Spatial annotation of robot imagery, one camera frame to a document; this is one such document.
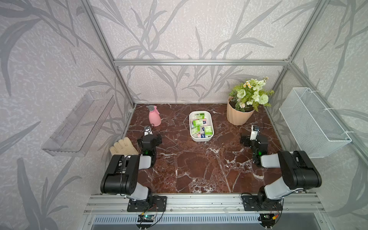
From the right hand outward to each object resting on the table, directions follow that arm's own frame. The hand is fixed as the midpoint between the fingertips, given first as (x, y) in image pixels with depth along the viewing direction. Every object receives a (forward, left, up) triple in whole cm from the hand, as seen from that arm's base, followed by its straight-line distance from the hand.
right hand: (248, 132), depth 95 cm
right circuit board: (-47, -1, -9) cm, 48 cm away
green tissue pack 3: (+10, +34, -1) cm, 35 cm away
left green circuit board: (-46, +61, -7) cm, 77 cm away
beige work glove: (-7, +84, -6) cm, 85 cm away
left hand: (-1, +66, +2) cm, 66 cm away
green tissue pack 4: (+16, +33, -1) cm, 36 cm away
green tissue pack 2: (+4, +35, -1) cm, 35 cm away
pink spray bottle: (+13, +65, +2) cm, 67 cm away
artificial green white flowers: (+14, +2, +22) cm, 27 cm away
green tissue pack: (+2, +27, 0) cm, 27 cm away
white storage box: (+16, +26, -1) cm, 30 cm away
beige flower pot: (+9, +8, +5) cm, 13 cm away
